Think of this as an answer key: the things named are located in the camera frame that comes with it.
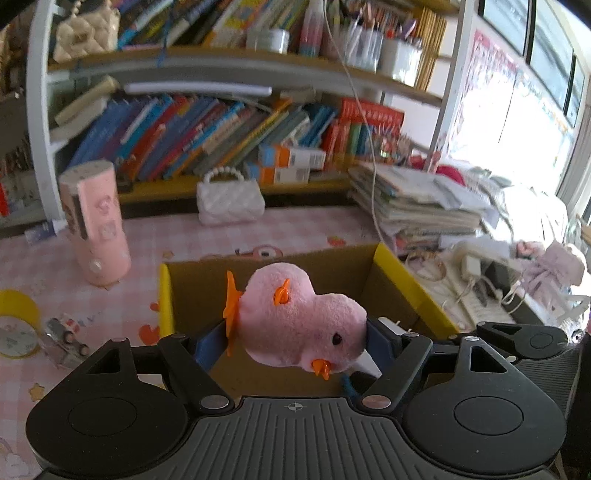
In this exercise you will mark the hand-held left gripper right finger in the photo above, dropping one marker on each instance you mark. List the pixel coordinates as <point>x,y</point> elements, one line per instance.
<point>376,341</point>

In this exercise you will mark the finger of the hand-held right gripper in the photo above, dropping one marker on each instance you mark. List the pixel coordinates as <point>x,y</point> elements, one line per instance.
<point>503,337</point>

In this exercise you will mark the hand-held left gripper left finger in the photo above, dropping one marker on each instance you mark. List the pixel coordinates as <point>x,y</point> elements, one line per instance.
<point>210,346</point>

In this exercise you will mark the yellow cardboard box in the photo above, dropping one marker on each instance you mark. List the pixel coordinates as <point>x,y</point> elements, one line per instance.
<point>198,295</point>

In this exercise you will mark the pink plush chick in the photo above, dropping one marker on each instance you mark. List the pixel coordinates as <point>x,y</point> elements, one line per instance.
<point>295,318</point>

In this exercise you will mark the small toy car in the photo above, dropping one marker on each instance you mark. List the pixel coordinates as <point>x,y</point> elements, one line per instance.
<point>62,332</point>

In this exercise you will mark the yellow tape roll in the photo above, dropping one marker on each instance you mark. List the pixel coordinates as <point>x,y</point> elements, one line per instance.
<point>18,300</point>

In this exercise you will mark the white power strip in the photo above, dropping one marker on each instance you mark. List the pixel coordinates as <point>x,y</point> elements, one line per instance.
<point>475,300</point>

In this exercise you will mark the black plug adapter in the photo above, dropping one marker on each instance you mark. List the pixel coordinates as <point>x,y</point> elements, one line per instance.
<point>497,274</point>

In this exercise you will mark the lilac plush toy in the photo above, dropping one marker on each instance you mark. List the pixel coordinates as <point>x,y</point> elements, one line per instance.
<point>554,267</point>

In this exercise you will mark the white plug adapter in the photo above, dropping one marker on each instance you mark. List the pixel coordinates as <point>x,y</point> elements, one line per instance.
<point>472,266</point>

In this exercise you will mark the stack of papers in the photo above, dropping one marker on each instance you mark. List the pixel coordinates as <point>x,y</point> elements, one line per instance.
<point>415,203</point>

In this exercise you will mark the white quilted handbag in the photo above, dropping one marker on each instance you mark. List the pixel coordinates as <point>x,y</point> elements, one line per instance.
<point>228,201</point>

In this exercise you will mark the pink cylindrical humidifier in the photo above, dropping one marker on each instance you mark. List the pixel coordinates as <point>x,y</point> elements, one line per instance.
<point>99,221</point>

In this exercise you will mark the magenta cloth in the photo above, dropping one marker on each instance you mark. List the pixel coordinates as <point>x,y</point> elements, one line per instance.
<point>443,170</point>

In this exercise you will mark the orange and white carton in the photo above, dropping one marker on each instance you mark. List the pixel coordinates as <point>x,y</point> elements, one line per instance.
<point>277,175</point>
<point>291,157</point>

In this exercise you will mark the small spray bottle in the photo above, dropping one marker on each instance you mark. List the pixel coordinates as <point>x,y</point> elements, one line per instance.
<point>44,230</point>

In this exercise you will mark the row of colorful books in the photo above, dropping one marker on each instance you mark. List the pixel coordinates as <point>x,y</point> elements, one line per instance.
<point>184,134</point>

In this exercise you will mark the red boxed book set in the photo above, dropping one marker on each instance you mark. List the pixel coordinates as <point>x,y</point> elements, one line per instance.
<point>369,124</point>

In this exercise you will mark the thick cream-paged book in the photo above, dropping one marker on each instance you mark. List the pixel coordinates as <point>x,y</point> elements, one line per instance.
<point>81,110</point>

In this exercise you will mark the white pen cup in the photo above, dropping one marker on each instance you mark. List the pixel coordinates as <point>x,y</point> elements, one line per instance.
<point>401,57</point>

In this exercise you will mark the window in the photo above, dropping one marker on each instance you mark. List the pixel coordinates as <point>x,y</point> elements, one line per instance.
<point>549,55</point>

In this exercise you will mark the white bookshelf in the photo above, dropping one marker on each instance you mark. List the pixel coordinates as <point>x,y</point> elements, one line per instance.
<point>37,115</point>

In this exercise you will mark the bundle of yellow sticks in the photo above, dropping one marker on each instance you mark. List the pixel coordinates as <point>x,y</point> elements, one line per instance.
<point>429,46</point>

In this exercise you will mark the white round tin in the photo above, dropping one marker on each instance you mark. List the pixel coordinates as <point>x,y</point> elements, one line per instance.
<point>268,40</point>

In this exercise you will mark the row of slim paperback books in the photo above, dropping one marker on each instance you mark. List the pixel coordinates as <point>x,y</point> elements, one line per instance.
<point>207,18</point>

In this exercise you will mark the cream quilted handbag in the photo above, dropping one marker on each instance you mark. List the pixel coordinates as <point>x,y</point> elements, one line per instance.
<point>83,32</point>

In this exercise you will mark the pink printed wall poster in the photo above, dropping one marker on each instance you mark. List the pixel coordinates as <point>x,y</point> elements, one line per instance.
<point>489,92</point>

